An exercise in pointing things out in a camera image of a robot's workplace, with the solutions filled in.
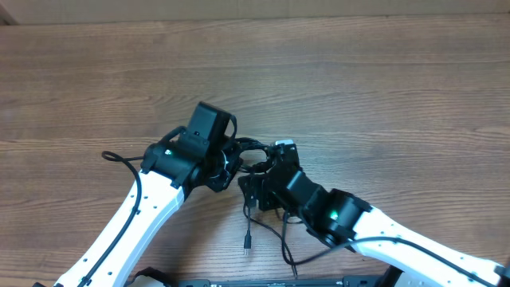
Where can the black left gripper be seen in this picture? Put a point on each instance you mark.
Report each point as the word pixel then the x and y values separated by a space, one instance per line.
pixel 221 182

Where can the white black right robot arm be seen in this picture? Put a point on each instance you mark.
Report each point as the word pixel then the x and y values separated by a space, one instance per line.
pixel 340 220

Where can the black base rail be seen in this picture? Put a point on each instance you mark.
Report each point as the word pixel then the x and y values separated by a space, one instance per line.
pixel 153 277

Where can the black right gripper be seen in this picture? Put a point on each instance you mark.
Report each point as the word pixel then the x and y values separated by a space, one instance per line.
pixel 256 188

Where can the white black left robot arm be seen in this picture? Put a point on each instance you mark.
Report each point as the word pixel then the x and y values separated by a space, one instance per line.
pixel 198 154

